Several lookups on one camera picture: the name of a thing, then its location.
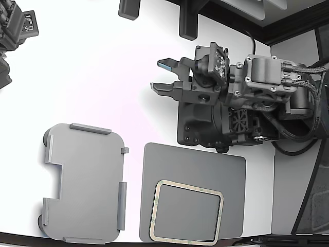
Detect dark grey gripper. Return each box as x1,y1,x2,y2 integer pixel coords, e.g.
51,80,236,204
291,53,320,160
150,57,225,106

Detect thin beige rectangular frame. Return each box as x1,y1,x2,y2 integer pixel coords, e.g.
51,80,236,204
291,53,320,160
149,179,225,244

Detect grey plastic holder plate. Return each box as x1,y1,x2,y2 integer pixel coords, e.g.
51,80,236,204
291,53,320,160
38,122,130,245

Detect dark grey flat mat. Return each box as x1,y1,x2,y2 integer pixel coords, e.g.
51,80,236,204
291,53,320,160
139,142,247,243

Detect small black circuit module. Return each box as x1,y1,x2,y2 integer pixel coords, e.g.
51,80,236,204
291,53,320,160
22,10,41,37

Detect dark idle robot device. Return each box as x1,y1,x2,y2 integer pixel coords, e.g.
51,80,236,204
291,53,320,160
0,0,41,90

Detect wrist camera with circuit board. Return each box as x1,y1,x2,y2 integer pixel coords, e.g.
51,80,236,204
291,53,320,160
192,41,231,87

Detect long dark grey post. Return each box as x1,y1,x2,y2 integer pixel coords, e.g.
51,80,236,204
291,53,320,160
178,0,199,41

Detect short dark grey post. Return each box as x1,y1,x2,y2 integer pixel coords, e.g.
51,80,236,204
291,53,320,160
118,0,141,21

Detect thin black smooth cable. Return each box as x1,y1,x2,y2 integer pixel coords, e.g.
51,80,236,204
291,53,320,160
243,29,257,56
271,140,321,157

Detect black braided cable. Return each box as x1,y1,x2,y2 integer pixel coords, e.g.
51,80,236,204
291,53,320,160
262,76,325,144
282,64,329,76

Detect black cable with connector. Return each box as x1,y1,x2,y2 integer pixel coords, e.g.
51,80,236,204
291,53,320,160
232,237,275,245

